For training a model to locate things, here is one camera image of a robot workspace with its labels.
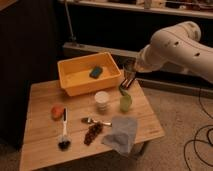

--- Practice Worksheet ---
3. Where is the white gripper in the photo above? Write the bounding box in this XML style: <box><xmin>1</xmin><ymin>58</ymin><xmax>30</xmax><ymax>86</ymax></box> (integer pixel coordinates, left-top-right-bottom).
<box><xmin>134</xmin><ymin>46</ymin><xmax>152</xmax><ymax>73</ymax></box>

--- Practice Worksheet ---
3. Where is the dark metal cup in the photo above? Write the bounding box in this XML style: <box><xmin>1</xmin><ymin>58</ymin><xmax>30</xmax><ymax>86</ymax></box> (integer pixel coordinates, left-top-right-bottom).
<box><xmin>123</xmin><ymin>59</ymin><xmax>136</xmax><ymax>80</ymax></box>

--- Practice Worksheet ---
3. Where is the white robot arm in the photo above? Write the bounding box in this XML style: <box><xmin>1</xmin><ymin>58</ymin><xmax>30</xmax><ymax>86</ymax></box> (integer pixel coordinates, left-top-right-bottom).
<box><xmin>135</xmin><ymin>21</ymin><xmax>213</xmax><ymax>84</ymax></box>

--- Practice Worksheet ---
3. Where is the brown striped block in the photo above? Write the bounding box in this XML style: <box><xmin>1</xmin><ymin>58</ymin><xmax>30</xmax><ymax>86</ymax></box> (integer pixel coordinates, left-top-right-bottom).
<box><xmin>120</xmin><ymin>78</ymin><xmax>134</xmax><ymax>90</ymax></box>

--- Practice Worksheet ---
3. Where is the green cup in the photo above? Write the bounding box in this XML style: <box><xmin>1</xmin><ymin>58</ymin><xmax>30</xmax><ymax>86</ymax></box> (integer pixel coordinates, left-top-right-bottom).
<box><xmin>119</xmin><ymin>87</ymin><xmax>132</xmax><ymax>112</ymax></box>

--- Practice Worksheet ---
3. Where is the teal sponge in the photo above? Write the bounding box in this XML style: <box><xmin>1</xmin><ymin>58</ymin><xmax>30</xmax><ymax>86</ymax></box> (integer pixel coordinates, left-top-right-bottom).
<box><xmin>89</xmin><ymin>66</ymin><xmax>103</xmax><ymax>79</ymax></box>

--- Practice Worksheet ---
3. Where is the white cup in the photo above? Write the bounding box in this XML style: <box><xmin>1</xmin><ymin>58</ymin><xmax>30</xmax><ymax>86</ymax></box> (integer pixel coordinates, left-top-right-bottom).
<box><xmin>94</xmin><ymin>91</ymin><xmax>109</xmax><ymax>111</ymax></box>

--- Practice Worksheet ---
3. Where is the yellow plastic bin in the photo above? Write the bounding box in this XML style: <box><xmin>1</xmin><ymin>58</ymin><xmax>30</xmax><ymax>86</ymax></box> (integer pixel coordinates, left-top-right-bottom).
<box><xmin>57</xmin><ymin>52</ymin><xmax>121</xmax><ymax>96</ymax></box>

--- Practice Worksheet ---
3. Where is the grey cloth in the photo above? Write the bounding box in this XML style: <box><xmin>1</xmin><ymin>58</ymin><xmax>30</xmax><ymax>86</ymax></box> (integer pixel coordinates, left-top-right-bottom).
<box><xmin>102</xmin><ymin>116</ymin><xmax>138</xmax><ymax>156</ymax></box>

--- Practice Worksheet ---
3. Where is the metal stand pole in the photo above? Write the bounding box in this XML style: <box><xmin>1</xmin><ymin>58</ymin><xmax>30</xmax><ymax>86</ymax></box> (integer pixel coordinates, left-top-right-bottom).
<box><xmin>64</xmin><ymin>0</ymin><xmax>77</xmax><ymax>44</ymax></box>

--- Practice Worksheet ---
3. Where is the metal spoon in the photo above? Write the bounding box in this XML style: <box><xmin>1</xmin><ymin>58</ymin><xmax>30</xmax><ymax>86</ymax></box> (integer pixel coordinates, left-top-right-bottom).
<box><xmin>81</xmin><ymin>117</ymin><xmax>112</xmax><ymax>127</ymax></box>

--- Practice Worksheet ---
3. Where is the bunch of dark grapes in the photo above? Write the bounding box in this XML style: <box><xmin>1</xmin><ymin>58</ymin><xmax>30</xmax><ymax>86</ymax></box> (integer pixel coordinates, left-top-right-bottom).
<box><xmin>84</xmin><ymin>122</ymin><xmax>103</xmax><ymax>145</ymax></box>

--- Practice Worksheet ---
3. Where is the orange fruit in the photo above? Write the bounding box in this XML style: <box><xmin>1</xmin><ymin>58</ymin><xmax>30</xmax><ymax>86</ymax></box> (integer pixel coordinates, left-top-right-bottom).
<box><xmin>51</xmin><ymin>105</ymin><xmax>64</xmax><ymax>120</ymax></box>

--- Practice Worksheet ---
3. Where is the wooden table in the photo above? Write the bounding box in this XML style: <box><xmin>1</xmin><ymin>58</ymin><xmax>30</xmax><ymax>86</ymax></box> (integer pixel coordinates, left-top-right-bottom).
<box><xmin>18</xmin><ymin>68</ymin><xmax>166</xmax><ymax>171</ymax></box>

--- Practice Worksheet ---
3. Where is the black cable on floor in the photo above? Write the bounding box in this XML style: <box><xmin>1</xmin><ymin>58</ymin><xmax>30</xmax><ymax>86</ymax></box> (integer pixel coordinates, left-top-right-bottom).
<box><xmin>183</xmin><ymin>86</ymin><xmax>213</xmax><ymax>168</ymax></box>

